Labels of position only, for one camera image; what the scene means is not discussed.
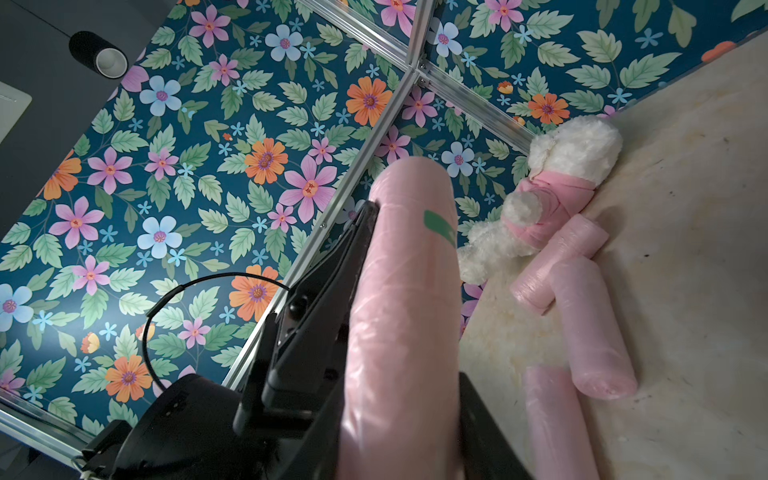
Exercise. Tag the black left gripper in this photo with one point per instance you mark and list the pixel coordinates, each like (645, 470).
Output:
(301, 357)

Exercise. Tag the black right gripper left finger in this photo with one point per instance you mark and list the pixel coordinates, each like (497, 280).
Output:
(317, 454)

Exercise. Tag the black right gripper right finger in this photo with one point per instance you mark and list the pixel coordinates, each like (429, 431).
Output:
(485, 452)

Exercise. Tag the pink trash bag roll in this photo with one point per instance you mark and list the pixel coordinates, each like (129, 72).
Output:
(598, 358)
(401, 413)
(579, 237)
(558, 431)

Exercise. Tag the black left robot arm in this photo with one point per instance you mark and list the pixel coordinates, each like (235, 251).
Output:
(187, 434)

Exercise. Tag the white pink plush toy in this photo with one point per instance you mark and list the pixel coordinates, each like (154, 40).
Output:
(566, 167)

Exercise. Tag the black ceiling spotlight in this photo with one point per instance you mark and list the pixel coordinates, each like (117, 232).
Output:
(98, 55)

